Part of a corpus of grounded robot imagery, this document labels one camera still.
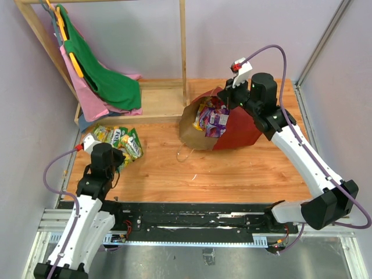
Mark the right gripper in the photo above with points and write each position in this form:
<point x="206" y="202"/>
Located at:
<point x="226" y="94"/>

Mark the green Fox's candy bag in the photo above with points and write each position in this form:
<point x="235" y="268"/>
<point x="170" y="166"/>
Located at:
<point x="131" y="147"/>
<point x="111" y="135"/>

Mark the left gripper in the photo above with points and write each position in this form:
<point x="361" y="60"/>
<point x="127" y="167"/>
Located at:
<point x="121" y="157"/>

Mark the green shirt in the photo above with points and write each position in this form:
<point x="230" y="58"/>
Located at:
<point x="112" y="87"/>

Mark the pink shirt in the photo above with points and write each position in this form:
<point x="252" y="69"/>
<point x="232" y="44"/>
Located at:
<point x="92" y="105"/>

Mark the red brown paper bag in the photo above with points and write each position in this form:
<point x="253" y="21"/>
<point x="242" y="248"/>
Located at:
<point x="241" y="130"/>

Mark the grey hanger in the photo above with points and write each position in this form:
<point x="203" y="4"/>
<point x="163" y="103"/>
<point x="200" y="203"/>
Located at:
<point x="57" y="21"/>

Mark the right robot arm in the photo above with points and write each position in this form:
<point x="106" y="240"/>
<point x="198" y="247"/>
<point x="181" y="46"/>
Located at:
<point x="331" y="195"/>

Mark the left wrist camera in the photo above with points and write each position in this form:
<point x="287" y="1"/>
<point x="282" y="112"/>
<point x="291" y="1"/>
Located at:
<point x="87" y="144"/>

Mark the wooden clothes rack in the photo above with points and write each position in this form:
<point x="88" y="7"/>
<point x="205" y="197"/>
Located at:
<point x="163" y="101"/>

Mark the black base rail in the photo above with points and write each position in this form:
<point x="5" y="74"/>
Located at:
<point x="194" y="223"/>

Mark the purple snack bag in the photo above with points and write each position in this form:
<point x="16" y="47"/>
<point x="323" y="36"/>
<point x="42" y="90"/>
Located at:
<point x="216" y="122"/>

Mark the blue grey cloth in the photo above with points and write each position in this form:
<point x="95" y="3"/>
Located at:
<point x="85" y="124"/>

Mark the aluminium frame post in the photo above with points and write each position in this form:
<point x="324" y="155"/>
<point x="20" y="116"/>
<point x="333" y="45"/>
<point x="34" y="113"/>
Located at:
<point x="339" y="13"/>

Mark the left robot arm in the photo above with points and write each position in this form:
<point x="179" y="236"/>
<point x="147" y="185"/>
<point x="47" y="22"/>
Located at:
<point x="88" y="223"/>

